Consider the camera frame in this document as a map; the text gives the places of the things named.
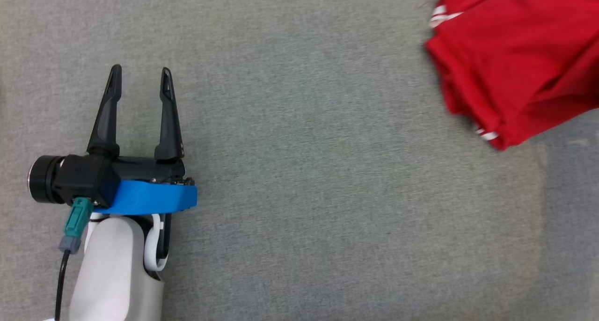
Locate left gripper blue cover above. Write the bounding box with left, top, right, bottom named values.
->
left=87, top=64, right=198, bottom=216

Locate red jersey with lettering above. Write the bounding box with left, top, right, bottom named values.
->
left=424, top=0, right=599, bottom=152

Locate teal left camera connector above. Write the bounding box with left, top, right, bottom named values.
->
left=59, top=197, right=95, bottom=255

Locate black left camera cable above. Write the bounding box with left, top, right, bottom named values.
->
left=54, top=250, right=72, bottom=321

